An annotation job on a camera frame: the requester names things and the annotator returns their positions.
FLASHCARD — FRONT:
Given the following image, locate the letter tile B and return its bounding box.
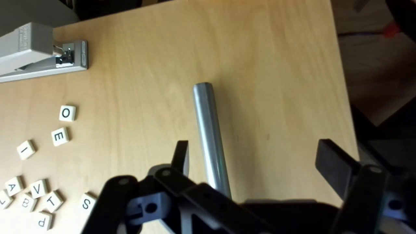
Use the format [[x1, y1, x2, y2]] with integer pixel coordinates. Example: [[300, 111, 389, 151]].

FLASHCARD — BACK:
[[20, 194, 38, 212]]

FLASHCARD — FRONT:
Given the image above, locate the letter tile P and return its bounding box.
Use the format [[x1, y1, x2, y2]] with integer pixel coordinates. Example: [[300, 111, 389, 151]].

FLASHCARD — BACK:
[[34, 212, 53, 232]]

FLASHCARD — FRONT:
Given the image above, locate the spatula with silver handle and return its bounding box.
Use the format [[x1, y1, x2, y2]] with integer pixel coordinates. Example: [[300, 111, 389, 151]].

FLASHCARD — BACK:
[[192, 82, 231, 197]]

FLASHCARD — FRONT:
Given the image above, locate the letter tile T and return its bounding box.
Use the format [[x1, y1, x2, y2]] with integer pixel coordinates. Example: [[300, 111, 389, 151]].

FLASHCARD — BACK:
[[44, 190, 65, 214]]

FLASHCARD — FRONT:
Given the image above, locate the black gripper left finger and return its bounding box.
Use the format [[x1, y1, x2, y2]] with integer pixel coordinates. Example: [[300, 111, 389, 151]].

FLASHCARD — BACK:
[[172, 141, 189, 176]]

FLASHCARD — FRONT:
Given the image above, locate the letter tile S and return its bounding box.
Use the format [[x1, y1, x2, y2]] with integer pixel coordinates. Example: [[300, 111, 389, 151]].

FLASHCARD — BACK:
[[81, 193, 98, 214]]

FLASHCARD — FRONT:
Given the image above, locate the grey stapler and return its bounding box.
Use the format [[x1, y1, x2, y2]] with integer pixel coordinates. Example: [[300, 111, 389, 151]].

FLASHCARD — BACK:
[[0, 23, 88, 84]]

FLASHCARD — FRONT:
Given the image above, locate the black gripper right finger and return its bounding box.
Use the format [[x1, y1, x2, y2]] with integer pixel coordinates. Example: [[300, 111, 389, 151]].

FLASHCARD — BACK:
[[315, 140, 360, 199]]

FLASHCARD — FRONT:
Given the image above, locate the letter tile O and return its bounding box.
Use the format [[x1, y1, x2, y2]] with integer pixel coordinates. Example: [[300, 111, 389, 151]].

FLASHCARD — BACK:
[[59, 106, 77, 123]]

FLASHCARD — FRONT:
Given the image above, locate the letter tile I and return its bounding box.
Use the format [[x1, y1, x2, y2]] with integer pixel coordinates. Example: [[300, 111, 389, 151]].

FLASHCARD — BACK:
[[17, 140, 36, 162]]

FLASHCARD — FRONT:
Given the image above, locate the letter tile V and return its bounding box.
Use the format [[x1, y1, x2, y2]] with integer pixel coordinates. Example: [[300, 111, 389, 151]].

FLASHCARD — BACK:
[[30, 180, 49, 199]]

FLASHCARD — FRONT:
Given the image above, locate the letter tile E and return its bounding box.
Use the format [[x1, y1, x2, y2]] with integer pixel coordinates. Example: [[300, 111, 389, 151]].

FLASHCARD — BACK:
[[51, 128, 70, 147]]

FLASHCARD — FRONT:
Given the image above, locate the letter tile A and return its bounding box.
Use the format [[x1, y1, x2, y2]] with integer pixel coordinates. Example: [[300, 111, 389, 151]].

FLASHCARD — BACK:
[[5, 176, 23, 197]]

